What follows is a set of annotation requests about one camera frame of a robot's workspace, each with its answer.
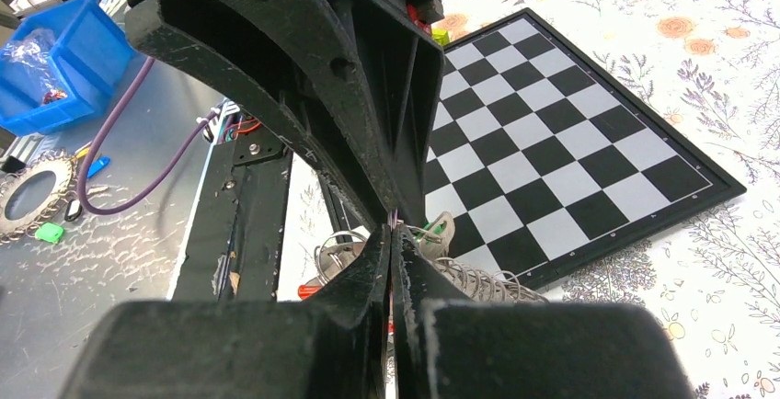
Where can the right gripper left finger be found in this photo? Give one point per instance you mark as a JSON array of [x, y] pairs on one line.
[[330, 345]]

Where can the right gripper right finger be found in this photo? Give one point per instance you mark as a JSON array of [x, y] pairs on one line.
[[450, 346]]

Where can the black white chessboard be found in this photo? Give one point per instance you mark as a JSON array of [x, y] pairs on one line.
[[547, 163]]

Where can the spare keys with coloured tags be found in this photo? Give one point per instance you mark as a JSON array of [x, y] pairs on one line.
[[79, 171]]

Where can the blue plastic bin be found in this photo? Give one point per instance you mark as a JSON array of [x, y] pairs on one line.
[[61, 67]]

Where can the key with green tag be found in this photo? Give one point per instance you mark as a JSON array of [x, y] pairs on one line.
[[435, 238]]

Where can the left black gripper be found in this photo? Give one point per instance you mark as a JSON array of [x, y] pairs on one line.
[[373, 65]]

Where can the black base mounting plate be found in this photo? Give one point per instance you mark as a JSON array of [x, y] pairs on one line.
[[233, 249]]

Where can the floral patterned table mat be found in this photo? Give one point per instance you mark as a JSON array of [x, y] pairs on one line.
[[710, 69]]

